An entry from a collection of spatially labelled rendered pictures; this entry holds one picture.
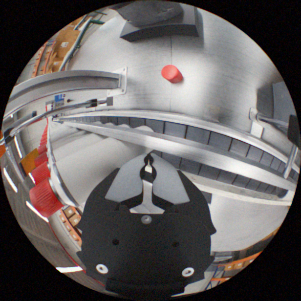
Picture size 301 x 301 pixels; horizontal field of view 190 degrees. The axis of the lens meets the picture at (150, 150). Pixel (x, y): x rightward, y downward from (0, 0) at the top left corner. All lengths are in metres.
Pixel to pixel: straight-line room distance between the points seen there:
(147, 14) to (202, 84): 0.21
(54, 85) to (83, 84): 0.07
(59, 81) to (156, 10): 0.24
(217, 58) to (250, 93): 0.09
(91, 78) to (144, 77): 0.13
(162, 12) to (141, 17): 0.04
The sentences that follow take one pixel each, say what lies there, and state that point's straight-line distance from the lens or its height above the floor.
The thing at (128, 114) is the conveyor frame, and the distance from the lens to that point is 0.21.
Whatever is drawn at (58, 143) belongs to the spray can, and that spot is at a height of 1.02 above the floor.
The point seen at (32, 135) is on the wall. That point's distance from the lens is 8.17.
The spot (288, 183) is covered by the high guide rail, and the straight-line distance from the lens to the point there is 0.16.
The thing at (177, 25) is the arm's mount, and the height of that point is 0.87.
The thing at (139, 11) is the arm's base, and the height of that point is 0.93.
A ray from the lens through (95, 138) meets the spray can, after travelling 0.16.
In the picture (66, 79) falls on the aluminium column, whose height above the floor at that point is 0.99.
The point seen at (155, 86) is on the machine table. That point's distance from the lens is 0.23.
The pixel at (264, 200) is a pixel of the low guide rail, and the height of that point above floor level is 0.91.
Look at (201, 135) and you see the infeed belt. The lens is 0.16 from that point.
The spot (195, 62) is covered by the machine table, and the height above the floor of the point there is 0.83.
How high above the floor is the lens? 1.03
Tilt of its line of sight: 51 degrees down
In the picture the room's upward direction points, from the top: 127 degrees counter-clockwise
